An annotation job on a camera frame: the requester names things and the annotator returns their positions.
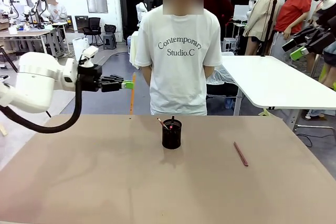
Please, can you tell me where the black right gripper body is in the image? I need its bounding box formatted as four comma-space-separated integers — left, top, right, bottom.
313, 10, 336, 55

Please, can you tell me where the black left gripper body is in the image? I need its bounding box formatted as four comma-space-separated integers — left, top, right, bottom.
78, 65, 103, 92

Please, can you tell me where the black mesh pen holder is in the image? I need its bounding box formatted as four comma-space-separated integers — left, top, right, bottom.
161, 119, 183, 149

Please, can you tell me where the black office chair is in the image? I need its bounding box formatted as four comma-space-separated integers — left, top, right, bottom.
82, 17, 102, 47

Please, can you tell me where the white air purifier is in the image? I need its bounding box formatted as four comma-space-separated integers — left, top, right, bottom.
72, 37, 90, 60

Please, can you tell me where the woman in red shirt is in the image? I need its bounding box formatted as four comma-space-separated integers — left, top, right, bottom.
271, 0, 313, 63

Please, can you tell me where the grey plastic stool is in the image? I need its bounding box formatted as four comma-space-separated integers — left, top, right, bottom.
103, 34, 117, 50

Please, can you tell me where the wooden top workbench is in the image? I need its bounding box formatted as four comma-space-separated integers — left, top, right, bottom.
0, 29, 55, 57

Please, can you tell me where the white side table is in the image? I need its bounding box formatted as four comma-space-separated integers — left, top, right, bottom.
220, 55, 336, 132

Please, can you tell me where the table with white cloth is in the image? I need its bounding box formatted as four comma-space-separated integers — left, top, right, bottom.
129, 30, 144, 70

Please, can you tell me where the clear plastic sheet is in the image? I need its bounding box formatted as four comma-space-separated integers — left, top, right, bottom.
206, 67, 238, 84

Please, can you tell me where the person's left forearm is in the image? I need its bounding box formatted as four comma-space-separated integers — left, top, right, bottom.
204, 65, 216, 81

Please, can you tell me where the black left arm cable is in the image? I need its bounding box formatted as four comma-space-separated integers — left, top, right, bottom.
0, 77, 83, 134

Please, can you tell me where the person in white t-shirt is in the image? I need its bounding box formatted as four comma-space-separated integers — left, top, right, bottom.
135, 0, 223, 116

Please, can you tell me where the yellow pencil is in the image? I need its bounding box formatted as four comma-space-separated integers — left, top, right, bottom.
129, 72, 137, 120

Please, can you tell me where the mannequin in beige coat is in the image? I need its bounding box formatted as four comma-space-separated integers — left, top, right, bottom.
243, 0, 279, 56

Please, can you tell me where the grey equipment box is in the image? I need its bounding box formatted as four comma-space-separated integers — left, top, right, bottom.
222, 37, 238, 51

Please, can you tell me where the black bag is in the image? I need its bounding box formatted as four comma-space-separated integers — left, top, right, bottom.
104, 24, 117, 36

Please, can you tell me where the seated person in white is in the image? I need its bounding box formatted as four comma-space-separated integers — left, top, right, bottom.
47, 0, 68, 22

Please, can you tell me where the person's right forearm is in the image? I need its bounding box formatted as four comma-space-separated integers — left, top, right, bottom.
141, 66, 153, 88

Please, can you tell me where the dark red pencil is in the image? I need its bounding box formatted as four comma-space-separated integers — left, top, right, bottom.
233, 141, 249, 167

